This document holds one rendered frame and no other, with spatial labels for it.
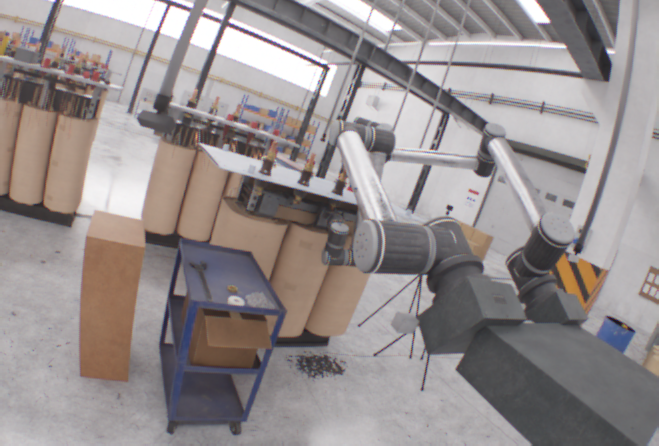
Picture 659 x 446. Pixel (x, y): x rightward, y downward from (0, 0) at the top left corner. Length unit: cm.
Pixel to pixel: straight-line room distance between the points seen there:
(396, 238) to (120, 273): 130
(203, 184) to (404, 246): 278
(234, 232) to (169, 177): 161
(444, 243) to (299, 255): 127
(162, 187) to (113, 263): 199
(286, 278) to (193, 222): 167
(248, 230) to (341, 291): 96
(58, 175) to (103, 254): 206
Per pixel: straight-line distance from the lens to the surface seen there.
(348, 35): 1156
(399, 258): 123
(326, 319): 282
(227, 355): 170
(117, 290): 186
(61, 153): 368
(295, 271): 242
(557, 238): 170
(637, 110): 684
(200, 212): 379
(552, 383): 108
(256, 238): 218
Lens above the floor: 165
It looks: 8 degrees down
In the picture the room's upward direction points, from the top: 20 degrees clockwise
